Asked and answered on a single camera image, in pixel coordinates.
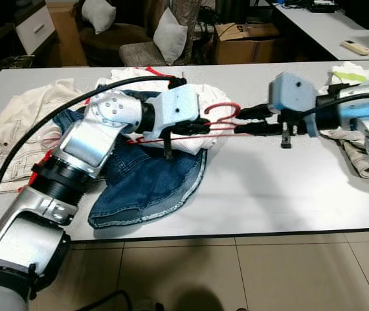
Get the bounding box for dark round wooden chair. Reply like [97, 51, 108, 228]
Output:
[78, 23, 154, 67]

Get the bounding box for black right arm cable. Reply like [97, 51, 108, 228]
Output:
[300, 93, 369, 119]

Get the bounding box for grey upholstered chair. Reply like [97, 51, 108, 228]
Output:
[118, 0, 203, 67]

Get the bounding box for white table black legs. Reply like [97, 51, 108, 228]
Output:
[0, 60, 369, 244]

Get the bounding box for black desk device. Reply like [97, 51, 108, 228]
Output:
[309, 0, 339, 13]

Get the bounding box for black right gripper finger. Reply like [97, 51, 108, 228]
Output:
[238, 104, 277, 121]
[235, 122, 282, 135]

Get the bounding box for white pillow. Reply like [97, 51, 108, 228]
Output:
[153, 8, 189, 65]
[81, 0, 117, 35]

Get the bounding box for white desk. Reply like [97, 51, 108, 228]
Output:
[262, 0, 369, 61]

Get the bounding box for cream remote control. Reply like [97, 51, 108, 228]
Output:
[339, 40, 369, 56]

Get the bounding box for red plastic hanger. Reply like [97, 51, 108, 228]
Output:
[125, 102, 285, 144]

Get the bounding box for white crumpled garment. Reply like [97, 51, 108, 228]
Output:
[96, 67, 238, 156]

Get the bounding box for white printed T-shirt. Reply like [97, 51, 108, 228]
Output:
[327, 62, 369, 88]

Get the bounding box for white drawer unit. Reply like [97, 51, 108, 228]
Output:
[13, 2, 57, 56]

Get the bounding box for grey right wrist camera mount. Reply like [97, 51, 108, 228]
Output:
[267, 73, 321, 138]

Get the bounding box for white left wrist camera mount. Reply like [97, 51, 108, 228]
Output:
[151, 84, 201, 140]

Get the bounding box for brown cardboard box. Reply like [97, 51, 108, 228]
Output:
[214, 23, 287, 64]

